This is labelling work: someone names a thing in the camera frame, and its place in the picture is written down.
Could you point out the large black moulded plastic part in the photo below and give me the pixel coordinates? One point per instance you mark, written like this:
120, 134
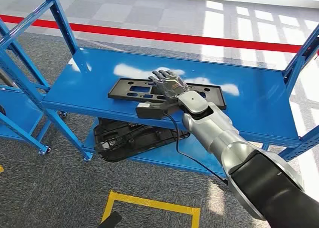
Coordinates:
125, 144

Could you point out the blue metal shelf rack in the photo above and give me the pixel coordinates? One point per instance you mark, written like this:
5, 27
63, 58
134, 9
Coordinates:
14, 111
100, 74

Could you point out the short yellow floor tape piece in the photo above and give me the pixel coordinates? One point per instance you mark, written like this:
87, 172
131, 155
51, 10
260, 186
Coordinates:
1, 169

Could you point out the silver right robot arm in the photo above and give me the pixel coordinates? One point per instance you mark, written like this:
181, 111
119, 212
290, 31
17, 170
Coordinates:
216, 131

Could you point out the yellow floor tape square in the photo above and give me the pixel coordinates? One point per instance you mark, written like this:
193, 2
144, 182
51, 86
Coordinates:
154, 204

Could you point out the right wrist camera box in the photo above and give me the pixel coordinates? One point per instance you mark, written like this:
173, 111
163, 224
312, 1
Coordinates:
148, 110

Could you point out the small rack caster wheel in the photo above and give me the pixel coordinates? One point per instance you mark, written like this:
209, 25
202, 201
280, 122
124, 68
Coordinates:
63, 114
46, 150

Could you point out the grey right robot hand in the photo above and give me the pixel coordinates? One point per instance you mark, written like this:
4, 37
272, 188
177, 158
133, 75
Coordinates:
169, 84

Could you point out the black plastic frame part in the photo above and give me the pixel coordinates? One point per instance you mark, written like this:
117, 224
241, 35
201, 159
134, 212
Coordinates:
119, 89

